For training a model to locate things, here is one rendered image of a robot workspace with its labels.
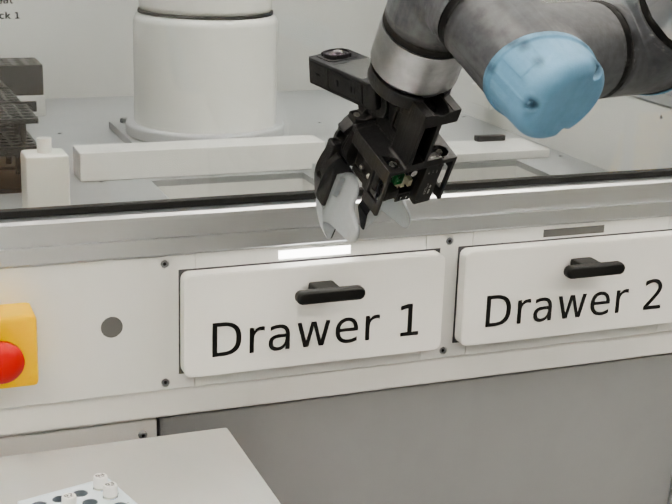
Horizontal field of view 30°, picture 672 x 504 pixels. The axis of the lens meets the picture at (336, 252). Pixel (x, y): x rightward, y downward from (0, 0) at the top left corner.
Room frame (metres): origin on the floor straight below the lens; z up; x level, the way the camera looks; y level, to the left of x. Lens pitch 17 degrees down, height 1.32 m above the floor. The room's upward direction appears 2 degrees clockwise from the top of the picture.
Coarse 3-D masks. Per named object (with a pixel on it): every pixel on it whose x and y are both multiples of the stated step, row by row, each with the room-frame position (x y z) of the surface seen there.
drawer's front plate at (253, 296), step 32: (384, 256) 1.28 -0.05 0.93; (416, 256) 1.28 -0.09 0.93; (192, 288) 1.19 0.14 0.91; (224, 288) 1.20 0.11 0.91; (256, 288) 1.21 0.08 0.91; (288, 288) 1.23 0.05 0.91; (384, 288) 1.27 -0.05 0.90; (416, 288) 1.28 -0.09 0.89; (192, 320) 1.19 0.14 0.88; (224, 320) 1.20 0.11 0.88; (256, 320) 1.21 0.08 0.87; (288, 320) 1.23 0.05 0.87; (320, 320) 1.24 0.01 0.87; (384, 320) 1.27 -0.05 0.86; (416, 320) 1.28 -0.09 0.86; (192, 352) 1.19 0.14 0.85; (256, 352) 1.21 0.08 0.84; (288, 352) 1.23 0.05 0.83; (320, 352) 1.24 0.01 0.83; (352, 352) 1.26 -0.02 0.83; (384, 352) 1.27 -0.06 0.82
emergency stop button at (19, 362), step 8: (0, 344) 1.07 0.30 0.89; (8, 344) 1.07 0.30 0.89; (0, 352) 1.07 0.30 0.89; (8, 352) 1.07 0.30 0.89; (16, 352) 1.07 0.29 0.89; (0, 360) 1.06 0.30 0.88; (8, 360) 1.07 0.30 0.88; (16, 360) 1.07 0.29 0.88; (24, 360) 1.08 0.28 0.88; (0, 368) 1.06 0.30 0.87; (8, 368) 1.07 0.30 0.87; (16, 368) 1.07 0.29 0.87; (0, 376) 1.06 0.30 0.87; (8, 376) 1.07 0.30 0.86; (16, 376) 1.07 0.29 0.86
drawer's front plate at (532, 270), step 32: (480, 256) 1.31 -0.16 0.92; (512, 256) 1.33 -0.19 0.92; (544, 256) 1.34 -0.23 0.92; (576, 256) 1.36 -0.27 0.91; (608, 256) 1.37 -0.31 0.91; (640, 256) 1.39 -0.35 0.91; (480, 288) 1.31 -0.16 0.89; (512, 288) 1.33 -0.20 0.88; (544, 288) 1.34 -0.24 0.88; (576, 288) 1.36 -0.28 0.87; (608, 288) 1.37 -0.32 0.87; (640, 288) 1.39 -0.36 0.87; (480, 320) 1.31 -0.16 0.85; (512, 320) 1.33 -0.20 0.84; (544, 320) 1.34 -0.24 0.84; (576, 320) 1.36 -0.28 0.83; (608, 320) 1.38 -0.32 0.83; (640, 320) 1.39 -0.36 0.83
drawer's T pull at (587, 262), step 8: (576, 264) 1.34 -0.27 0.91; (584, 264) 1.33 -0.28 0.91; (592, 264) 1.33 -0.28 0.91; (600, 264) 1.33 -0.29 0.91; (608, 264) 1.33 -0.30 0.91; (616, 264) 1.34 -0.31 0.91; (568, 272) 1.31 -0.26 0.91; (576, 272) 1.32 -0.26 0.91; (584, 272) 1.32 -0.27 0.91; (592, 272) 1.32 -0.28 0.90; (600, 272) 1.33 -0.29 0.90; (608, 272) 1.33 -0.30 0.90; (616, 272) 1.33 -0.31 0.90
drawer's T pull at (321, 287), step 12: (312, 288) 1.22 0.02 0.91; (324, 288) 1.21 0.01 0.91; (336, 288) 1.21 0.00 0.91; (348, 288) 1.22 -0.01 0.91; (360, 288) 1.22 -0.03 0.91; (300, 300) 1.19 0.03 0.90; (312, 300) 1.20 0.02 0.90; (324, 300) 1.20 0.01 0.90; (336, 300) 1.21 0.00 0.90; (348, 300) 1.22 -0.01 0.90
